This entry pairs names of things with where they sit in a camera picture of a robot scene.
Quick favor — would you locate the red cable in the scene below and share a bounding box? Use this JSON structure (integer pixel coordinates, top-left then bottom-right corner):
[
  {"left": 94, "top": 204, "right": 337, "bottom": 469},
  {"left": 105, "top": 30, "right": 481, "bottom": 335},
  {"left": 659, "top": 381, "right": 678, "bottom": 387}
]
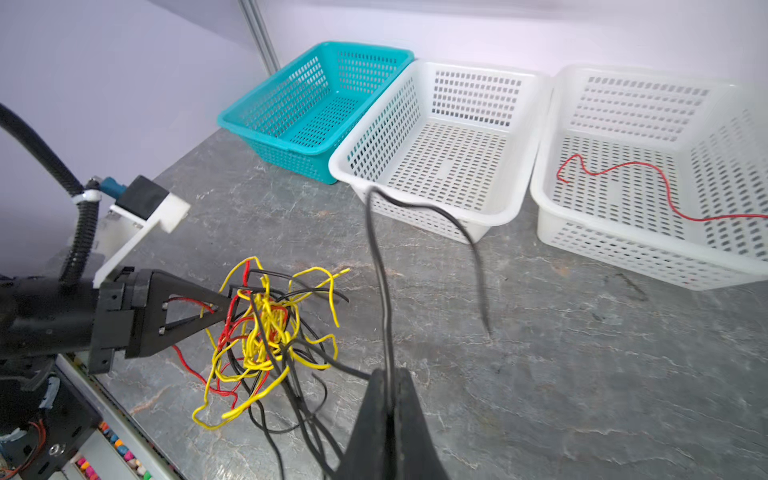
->
[{"left": 555, "top": 153, "right": 768, "bottom": 223}]

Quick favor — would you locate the cable bundle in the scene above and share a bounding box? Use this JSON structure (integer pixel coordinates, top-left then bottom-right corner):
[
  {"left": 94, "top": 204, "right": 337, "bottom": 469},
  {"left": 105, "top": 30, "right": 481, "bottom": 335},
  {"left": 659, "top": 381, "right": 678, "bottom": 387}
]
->
[{"left": 170, "top": 256, "right": 373, "bottom": 480}]

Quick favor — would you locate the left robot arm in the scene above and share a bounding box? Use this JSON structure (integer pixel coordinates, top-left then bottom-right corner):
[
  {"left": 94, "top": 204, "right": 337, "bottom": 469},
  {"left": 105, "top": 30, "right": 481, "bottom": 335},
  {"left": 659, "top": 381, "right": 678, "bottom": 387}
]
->
[{"left": 1, "top": 107, "right": 230, "bottom": 380}]

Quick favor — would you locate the aluminium cage frame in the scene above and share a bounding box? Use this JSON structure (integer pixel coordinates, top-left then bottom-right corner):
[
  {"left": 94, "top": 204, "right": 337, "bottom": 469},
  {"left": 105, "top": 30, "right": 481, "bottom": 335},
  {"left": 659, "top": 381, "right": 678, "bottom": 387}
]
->
[{"left": 238, "top": 0, "right": 281, "bottom": 75}]

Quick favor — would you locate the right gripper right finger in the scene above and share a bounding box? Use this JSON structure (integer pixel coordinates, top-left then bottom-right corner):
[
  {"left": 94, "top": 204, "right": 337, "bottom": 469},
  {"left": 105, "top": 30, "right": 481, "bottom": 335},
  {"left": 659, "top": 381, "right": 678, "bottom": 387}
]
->
[{"left": 393, "top": 368, "right": 449, "bottom": 479}]

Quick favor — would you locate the middle white plastic basket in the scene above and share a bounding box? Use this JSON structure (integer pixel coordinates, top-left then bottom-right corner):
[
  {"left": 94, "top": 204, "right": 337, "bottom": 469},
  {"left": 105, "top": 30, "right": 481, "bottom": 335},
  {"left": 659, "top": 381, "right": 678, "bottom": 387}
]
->
[{"left": 329, "top": 60, "right": 552, "bottom": 243}]

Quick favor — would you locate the front aluminium rail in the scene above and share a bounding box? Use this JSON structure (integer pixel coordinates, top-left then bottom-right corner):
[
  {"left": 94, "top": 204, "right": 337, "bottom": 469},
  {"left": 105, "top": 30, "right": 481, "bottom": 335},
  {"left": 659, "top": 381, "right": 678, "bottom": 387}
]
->
[{"left": 45, "top": 355, "right": 184, "bottom": 479}]

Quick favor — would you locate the teal plastic basket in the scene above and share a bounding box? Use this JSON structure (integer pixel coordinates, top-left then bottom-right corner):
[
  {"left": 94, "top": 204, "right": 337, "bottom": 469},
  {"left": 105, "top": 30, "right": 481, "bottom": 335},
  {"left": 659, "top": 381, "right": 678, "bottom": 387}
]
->
[{"left": 217, "top": 42, "right": 414, "bottom": 185}]

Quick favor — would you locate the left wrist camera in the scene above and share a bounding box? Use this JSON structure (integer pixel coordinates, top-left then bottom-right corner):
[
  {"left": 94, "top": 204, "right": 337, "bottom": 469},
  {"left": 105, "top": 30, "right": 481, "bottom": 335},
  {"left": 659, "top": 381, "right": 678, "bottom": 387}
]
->
[{"left": 92, "top": 175, "right": 191, "bottom": 289}]

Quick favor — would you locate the black cable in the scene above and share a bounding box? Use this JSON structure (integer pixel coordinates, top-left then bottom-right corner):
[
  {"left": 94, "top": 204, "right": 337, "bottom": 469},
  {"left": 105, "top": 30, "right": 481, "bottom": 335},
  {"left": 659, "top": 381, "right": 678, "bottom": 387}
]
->
[{"left": 364, "top": 187, "right": 494, "bottom": 400}]

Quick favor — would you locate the white plastic basket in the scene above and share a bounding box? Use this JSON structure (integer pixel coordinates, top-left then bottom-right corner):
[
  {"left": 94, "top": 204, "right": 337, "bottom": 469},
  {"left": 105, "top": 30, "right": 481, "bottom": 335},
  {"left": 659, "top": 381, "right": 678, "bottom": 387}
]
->
[
  {"left": 329, "top": 60, "right": 552, "bottom": 243},
  {"left": 530, "top": 65, "right": 767, "bottom": 291}
]

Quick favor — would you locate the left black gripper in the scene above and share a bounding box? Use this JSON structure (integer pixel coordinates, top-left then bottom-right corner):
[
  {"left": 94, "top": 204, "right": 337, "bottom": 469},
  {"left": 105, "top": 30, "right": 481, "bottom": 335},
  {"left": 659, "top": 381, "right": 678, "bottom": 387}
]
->
[{"left": 86, "top": 267, "right": 230, "bottom": 375}]

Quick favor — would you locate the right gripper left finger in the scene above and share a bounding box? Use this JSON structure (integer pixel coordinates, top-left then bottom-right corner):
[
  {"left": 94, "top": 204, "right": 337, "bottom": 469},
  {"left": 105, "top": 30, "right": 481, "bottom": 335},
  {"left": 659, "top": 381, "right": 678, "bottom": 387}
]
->
[{"left": 334, "top": 369, "right": 391, "bottom": 479}]

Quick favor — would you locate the right white plastic basket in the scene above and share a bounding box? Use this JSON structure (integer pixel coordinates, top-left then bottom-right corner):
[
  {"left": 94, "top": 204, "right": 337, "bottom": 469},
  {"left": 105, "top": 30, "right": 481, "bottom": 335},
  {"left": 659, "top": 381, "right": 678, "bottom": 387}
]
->
[{"left": 530, "top": 65, "right": 767, "bottom": 291}]

